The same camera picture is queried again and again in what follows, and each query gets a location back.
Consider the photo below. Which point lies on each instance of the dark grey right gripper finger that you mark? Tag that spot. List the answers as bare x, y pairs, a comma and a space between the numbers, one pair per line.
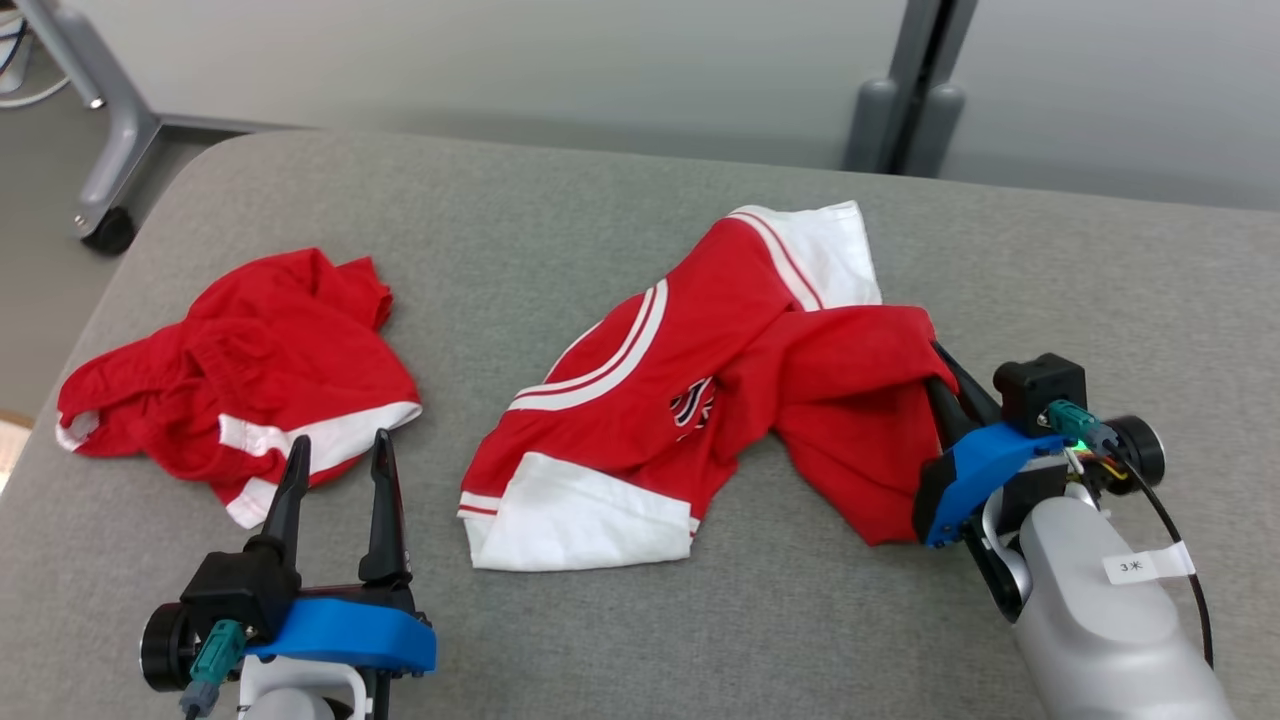
948, 425
975, 405

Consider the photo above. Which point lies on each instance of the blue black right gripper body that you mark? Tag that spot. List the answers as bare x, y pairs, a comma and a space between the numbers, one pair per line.
965, 480

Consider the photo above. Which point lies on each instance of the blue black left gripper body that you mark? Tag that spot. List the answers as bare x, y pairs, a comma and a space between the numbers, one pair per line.
350, 635

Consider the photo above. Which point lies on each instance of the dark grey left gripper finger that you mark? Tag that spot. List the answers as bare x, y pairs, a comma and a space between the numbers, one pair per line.
290, 510
386, 520

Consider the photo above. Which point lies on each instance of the red shorts with white stripes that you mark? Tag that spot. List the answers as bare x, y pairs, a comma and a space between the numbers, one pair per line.
260, 370

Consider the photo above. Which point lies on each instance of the red white jersey shirt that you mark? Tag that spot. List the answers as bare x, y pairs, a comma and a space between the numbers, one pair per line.
690, 400

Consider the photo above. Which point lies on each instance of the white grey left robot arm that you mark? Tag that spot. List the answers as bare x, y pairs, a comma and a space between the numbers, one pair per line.
300, 700

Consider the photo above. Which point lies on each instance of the white paper label tag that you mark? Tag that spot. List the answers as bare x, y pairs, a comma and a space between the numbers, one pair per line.
1150, 563

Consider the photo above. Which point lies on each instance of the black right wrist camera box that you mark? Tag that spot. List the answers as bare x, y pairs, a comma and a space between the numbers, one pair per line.
1040, 390

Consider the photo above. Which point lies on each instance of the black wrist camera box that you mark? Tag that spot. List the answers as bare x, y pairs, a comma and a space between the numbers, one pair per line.
1040, 390
235, 595

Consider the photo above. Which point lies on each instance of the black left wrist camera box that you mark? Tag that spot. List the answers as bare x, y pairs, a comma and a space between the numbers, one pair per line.
235, 595

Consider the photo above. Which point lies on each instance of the grey metal partition post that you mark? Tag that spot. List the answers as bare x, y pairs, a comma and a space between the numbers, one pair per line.
915, 90

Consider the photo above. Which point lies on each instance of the grey metal frame leg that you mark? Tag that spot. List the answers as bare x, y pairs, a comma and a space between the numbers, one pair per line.
118, 140

